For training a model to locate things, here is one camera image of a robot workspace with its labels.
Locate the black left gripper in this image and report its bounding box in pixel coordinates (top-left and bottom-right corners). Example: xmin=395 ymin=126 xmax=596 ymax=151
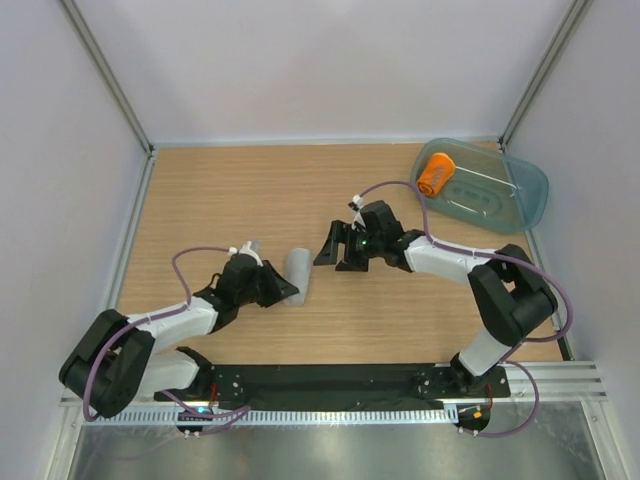
xmin=236 ymin=259 xmax=296 ymax=307

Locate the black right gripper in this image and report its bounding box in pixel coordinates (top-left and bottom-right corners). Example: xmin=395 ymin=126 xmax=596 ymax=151
xmin=313 ymin=220 xmax=383 ymax=273

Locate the light grey panda towel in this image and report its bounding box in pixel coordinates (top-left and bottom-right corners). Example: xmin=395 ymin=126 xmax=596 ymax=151
xmin=284 ymin=248 xmax=312 ymax=307

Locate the orange yellow grey giraffe towel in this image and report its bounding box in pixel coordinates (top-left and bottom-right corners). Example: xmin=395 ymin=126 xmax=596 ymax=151
xmin=416 ymin=152 xmax=456 ymax=198

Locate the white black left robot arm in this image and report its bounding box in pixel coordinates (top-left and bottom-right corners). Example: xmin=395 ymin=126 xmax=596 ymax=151
xmin=59 ymin=250 xmax=300 ymax=422

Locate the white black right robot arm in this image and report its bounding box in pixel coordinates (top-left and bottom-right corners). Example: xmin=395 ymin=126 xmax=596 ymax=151
xmin=313 ymin=200 xmax=558 ymax=396

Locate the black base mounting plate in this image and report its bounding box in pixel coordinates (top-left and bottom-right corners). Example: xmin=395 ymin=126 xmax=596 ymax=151
xmin=171 ymin=363 xmax=511 ymax=412

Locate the teal transparent plastic tub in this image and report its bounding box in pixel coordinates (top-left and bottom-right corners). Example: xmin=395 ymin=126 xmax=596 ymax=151
xmin=410 ymin=138 xmax=549 ymax=234

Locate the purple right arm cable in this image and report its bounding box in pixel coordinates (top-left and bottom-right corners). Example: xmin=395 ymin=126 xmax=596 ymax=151
xmin=349 ymin=180 xmax=575 ymax=438

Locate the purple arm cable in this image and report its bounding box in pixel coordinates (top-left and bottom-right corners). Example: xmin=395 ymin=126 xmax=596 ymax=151
xmin=349 ymin=180 xmax=575 ymax=438
xmin=82 ymin=242 xmax=264 ymax=437

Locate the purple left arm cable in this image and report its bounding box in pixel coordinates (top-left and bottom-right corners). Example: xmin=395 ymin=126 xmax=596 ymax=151
xmin=82 ymin=242 xmax=264 ymax=437

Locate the white slotted cable duct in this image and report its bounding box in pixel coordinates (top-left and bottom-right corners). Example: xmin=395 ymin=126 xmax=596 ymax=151
xmin=90 ymin=404 xmax=458 ymax=427

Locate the aluminium frame rail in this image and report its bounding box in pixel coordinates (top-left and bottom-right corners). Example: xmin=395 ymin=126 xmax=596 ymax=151
xmin=59 ymin=360 xmax=609 ymax=407

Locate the right aluminium corner post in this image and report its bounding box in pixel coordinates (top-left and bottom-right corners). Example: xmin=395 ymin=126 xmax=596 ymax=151
xmin=498 ymin=0 xmax=593 ymax=153

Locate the aluminium corner post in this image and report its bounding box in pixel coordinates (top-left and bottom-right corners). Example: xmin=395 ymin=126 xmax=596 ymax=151
xmin=58 ymin=0 xmax=154 ymax=157
xmin=498 ymin=0 xmax=593 ymax=153

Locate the left aluminium corner post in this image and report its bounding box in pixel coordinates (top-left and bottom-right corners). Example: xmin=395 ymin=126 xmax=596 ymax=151
xmin=58 ymin=0 xmax=154 ymax=157

